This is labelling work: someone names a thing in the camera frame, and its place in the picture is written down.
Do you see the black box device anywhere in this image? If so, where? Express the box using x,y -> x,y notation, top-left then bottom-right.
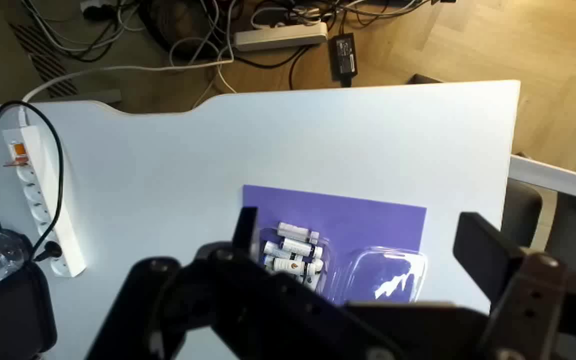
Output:
0,261 -> 60,360

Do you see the black power cable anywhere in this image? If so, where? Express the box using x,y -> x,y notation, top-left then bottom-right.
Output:
0,99 -> 68,264

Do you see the purple rectangular mat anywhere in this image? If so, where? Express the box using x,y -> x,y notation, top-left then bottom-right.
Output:
240,185 -> 428,307

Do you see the clear plastic container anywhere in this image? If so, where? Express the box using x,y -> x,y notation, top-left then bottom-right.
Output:
250,222 -> 344,297

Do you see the white floor cable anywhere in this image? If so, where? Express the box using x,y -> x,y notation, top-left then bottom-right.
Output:
23,56 -> 236,104

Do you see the white floor power strip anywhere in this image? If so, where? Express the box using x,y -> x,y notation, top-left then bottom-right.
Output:
233,21 -> 330,54

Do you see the black power adapter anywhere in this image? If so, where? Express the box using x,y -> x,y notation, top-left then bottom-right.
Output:
329,33 -> 361,86

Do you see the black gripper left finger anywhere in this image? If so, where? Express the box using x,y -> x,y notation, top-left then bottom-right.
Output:
86,207 -> 262,360

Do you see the metal floor vent grille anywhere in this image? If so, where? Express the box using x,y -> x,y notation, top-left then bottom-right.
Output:
6,22 -> 81,100

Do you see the small white bottle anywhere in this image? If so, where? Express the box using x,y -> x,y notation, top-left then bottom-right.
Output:
262,240 -> 285,262
271,256 -> 305,277
280,238 -> 315,258
276,221 -> 313,242

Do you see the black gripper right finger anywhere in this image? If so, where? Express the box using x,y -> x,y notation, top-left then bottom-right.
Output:
453,210 -> 576,360

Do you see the white table power strip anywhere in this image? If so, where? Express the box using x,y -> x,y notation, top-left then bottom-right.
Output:
2,122 -> 89,281

